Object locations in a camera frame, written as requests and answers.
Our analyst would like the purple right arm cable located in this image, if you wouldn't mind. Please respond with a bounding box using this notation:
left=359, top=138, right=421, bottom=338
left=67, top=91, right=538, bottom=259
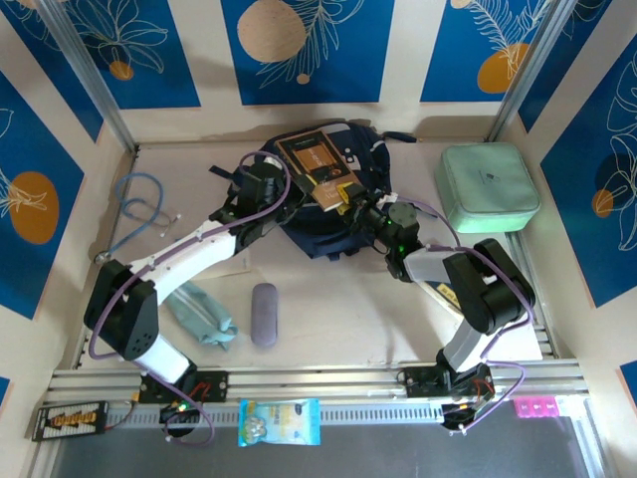
left=410, top=198, right=536, bottom=435

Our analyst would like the aluminium frame post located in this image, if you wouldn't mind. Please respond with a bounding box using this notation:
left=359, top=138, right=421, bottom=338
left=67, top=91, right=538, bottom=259
left=37, top=0, right=139, bottom=153
left=486, top=0, right=584, bottom=144

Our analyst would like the navy blue backpack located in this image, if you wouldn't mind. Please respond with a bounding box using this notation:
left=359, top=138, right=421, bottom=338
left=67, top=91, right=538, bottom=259
left=208, top=119, right=417, bottom=261

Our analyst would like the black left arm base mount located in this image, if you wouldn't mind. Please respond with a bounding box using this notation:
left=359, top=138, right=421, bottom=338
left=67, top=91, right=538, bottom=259
left=138, top=370, right=230, bottom=403

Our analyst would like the blue cable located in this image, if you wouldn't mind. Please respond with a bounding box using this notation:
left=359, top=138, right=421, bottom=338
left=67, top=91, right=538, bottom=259
left=106, top=171, right=181, bottom=258

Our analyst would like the light blue cloth pouch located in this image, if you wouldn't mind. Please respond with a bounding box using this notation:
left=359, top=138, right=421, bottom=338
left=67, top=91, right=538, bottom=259
left=163, top=279, right=241, bottom=353

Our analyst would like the light blue snack packet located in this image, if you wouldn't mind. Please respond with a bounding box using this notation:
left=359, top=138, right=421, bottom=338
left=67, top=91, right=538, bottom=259
left=237, top=397, right=323, bottom=448

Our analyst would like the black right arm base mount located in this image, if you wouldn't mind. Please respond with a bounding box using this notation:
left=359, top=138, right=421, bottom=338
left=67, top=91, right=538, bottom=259
left=403, top=365, right=495, bottom=399

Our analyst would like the purple glasses case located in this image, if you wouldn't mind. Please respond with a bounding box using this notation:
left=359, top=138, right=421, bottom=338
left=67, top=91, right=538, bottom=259
left=250, top=282, right=281, bottom=349

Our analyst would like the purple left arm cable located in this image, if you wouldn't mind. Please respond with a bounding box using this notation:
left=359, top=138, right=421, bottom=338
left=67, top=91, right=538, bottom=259
left=88, top=151, right=293, bottom=447

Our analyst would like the mint green zip case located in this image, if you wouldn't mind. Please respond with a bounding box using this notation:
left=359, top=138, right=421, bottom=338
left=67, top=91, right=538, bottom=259
left=435, top=142, right=541, bottom=234

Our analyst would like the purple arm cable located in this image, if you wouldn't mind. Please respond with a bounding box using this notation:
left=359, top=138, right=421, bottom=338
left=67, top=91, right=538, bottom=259
left=88, top=151, right=293, bottom=447
left=410, top=198, right=536, bottom=435

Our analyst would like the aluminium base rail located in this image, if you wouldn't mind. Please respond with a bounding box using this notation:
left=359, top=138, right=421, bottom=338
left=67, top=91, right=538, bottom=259
left=42, top=358, right=593, bottom=430

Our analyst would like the pink pill box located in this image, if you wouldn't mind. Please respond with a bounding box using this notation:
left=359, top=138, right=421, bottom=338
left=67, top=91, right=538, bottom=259
left=513, top=396, right=561, bottom=418

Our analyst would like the white book with yellow label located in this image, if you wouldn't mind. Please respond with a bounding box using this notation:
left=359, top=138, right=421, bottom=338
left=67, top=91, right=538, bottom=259
left=422, top=281, right=470, bottom=326

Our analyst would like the black power distribution board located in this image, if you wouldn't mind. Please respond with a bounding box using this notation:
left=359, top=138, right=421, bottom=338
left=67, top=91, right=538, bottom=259
left=31, top=400, right=110, bottom=443

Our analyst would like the brown hardcover book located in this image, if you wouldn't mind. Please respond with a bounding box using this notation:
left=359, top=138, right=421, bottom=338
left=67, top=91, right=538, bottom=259
left=275, top=127, right=362, bottom=213

